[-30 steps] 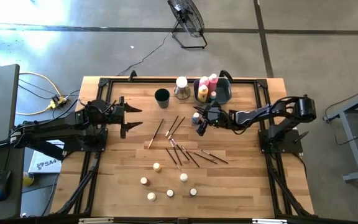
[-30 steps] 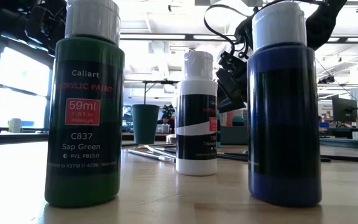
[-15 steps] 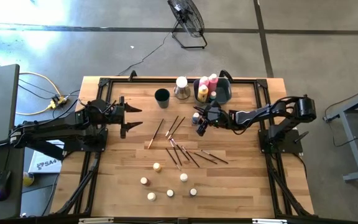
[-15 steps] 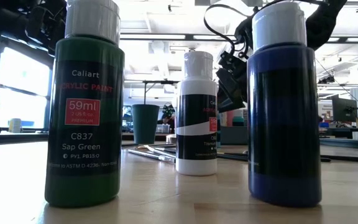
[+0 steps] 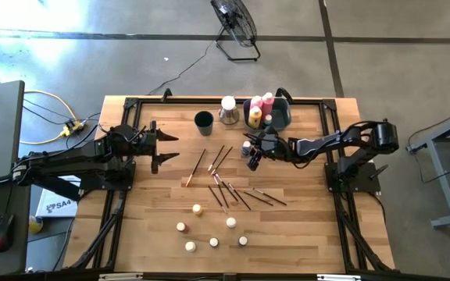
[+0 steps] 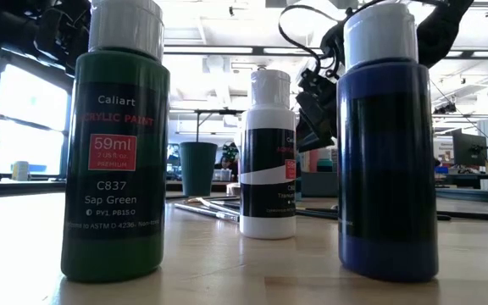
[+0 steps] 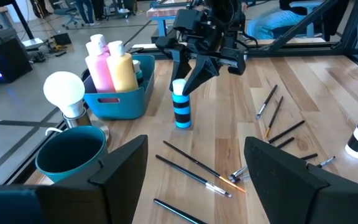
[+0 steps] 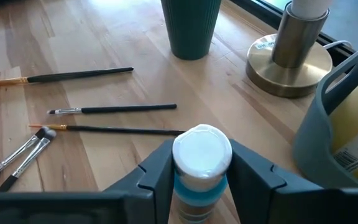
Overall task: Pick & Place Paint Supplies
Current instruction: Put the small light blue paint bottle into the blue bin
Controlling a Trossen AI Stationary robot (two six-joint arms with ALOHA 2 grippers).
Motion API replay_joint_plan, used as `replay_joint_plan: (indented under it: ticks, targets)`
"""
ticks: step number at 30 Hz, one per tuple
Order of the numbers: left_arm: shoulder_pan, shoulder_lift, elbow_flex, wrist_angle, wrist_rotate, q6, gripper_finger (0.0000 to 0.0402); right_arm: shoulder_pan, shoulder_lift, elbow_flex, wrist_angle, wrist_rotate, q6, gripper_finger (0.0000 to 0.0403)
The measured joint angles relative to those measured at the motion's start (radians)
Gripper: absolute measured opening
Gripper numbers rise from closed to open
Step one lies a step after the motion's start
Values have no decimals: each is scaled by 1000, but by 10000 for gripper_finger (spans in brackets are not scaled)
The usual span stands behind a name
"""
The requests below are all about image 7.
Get scattered paint brushes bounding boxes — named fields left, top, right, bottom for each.
left=162, top=140, right=247, bottom=194

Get office chair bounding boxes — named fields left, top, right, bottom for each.
left=53, top=0, right=85, bottom=30

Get teal ribbed plastic cup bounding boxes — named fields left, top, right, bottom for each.
left=35, top=125, right=108, bottom=184

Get white lamp cord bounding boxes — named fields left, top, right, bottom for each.
left=44, top=126, right=64, bottom=137

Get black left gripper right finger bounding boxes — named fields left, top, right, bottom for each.
left=243, top=136, right=358, bottom=224

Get small black box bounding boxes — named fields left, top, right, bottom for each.
left=52, top=32, right=73, bottom=47

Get black paintbrush white bristles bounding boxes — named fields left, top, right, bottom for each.
left=155, top=154, right=232, bottom=198

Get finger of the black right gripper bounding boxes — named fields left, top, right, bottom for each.
left=168, top=49, right=193, bottom=92
left=181, top=55, right=221, bottom=96

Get large yellow paint bottle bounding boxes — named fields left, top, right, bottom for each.
left=106, top=40, right=139, bottom=93

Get long black paintbrush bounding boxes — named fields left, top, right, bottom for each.
left=264, top=95, right=285, bottom=139
left=153, top=198, right=208, bottom=224

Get loose paintbrushes on table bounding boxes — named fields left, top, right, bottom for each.
left=316, top=155, right=337, bottom=169

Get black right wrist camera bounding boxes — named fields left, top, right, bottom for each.
left=172, top=8, right=213, bottom=35

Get wooden table black legs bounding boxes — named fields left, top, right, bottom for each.
left=0, top=0, right=35, bottom=40

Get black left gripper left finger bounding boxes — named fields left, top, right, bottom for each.
left=37, top=134, right=149, bottom=224

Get blue cushion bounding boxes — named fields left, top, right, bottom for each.
left=247, top=9, right=307, bottom=40

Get teal plastic storage bin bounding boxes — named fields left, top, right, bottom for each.
left=81, top=54, right=156, bottom=121

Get blue frame table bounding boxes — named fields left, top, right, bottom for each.
left=146, top=0, right=198, bottom=44

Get black computer tower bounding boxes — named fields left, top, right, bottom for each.
left=0, top=27, right=34, bottom=84

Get white flat box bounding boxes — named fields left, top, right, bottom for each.
left=20, top=37, right=45, bottom=50

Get black paintbrush silver ferrule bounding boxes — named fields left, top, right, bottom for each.
left=267, top=120, right=306, bottom=144
left=255, top=84, right=278, bottom=120

